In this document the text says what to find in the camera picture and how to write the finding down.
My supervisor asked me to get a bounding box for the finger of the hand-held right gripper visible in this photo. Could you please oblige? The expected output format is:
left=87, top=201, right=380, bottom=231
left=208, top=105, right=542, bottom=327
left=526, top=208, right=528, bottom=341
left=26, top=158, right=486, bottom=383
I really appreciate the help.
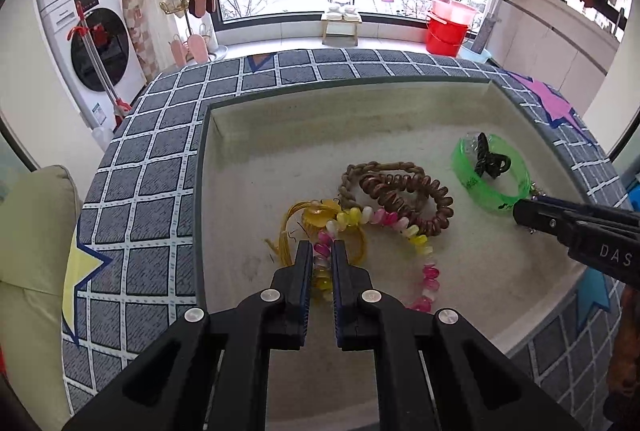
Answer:
left=537, top=195, right=640, bottom=225
left=512, top=200, right=590, bottom=253

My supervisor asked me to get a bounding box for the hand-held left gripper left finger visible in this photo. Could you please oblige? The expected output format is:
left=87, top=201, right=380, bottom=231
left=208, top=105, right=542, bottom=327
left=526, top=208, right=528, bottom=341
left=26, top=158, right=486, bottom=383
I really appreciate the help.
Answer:
left=62, top=240, right=315, bottom=431

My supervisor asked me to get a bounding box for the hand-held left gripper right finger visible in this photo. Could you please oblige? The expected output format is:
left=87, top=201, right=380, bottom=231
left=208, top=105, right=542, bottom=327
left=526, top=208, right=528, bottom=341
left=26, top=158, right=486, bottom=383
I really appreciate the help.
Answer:
left=331, top=239, right=585, bottom=431

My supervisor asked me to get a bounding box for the green plastic bangle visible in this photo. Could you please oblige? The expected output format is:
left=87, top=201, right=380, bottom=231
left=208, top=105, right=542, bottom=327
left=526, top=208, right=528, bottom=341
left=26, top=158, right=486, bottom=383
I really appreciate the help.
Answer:
left=451, top=133, right=532, bottom=215

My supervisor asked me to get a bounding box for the black claw hair clip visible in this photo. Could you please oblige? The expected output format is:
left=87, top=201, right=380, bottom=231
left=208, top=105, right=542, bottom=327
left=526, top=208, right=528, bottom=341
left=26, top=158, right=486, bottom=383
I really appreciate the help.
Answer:
left=472, top=132, right=512, bottom=180

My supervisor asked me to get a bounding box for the yellow flower hair tie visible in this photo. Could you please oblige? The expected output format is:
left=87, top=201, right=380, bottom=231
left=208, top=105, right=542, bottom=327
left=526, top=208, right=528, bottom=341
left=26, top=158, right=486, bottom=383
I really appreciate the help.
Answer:
left=299, top=198, right=370, bottom=265

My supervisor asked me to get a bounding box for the pink yellow bead bracelet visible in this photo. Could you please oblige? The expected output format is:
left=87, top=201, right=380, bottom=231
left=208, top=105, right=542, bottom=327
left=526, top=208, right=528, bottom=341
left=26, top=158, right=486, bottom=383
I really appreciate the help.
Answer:
left=265, top=198, right=444, bottom=313

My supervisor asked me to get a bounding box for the brown spiral hair tie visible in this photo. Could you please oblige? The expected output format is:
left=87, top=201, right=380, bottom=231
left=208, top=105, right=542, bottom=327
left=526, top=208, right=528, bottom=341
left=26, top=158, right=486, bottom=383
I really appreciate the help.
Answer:
left=358, top=173, right=455, bottom=238

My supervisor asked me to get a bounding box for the brown braided bracelet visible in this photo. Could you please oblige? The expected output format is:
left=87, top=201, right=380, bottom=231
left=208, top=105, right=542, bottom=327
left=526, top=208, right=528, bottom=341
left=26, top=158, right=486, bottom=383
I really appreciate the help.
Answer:
left=337, top=161, right=427, bottom=213

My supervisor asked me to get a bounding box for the white low cabinet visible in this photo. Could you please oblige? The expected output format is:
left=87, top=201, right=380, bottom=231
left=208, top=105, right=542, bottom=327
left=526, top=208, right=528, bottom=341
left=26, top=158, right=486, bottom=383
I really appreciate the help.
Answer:
left=487, top=0, right=622, bottom=113

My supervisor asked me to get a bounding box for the light blue basin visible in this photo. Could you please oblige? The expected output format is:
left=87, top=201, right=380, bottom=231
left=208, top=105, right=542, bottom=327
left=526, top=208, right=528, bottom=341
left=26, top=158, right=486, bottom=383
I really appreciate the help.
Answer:
left=457, top=43, right=494, bottom=64

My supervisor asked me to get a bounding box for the grey floor brush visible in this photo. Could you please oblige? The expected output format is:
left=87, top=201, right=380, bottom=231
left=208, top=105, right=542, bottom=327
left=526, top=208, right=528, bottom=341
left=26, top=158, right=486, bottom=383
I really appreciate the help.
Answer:
left=472, top=10, right=499, bottom=55

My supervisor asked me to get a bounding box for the red bucket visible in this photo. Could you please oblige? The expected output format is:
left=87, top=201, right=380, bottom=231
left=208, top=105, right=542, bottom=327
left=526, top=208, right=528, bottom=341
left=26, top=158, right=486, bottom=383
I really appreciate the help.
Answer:
left=424, top=11, right=471, bottom=58

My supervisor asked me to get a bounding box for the pink basin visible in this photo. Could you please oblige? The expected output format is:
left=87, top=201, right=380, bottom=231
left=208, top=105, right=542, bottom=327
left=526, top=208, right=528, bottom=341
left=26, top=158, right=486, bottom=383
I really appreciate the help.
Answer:
left=428, top=0, right=475, bottom=25

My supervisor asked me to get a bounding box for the small wooden stool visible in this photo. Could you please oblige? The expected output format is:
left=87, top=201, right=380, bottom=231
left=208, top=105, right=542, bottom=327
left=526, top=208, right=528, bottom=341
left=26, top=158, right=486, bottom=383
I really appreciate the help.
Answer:
left=321, top=11, right=362, bottom=48

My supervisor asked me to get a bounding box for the pale green sofa cushion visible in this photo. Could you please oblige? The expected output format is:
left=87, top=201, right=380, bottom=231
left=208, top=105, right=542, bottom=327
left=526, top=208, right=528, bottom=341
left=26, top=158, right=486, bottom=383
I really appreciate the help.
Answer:
left=0, top=164, right=84, bottom=418

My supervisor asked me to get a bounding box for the white slippers pair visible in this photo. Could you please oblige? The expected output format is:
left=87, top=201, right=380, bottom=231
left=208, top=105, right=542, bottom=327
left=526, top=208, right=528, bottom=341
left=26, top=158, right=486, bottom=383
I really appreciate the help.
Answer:
left=324, top=3, right=361, bottom=19

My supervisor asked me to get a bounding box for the gold slipper rack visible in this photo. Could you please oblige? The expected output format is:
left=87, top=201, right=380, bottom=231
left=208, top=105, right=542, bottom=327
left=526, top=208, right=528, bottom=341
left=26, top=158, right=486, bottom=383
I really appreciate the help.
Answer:
left=159, top=0, right=229, bottom=63

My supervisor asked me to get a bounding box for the tile-patterned board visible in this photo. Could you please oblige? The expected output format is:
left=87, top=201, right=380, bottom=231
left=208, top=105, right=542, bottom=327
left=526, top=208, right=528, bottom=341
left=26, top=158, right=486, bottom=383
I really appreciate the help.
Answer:
left=122, top=0, right=162, bottom=83

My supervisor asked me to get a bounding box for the white washing machine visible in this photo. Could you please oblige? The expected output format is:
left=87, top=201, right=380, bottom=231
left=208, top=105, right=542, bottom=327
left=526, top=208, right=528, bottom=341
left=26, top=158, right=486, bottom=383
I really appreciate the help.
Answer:
left=39, top=0, right=149, bottom=133

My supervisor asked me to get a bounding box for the red handled mop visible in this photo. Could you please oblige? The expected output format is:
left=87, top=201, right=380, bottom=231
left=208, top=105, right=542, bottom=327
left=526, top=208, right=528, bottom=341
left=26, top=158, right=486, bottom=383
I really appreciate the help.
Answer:
left=74, top=0, right=133, bottom=128

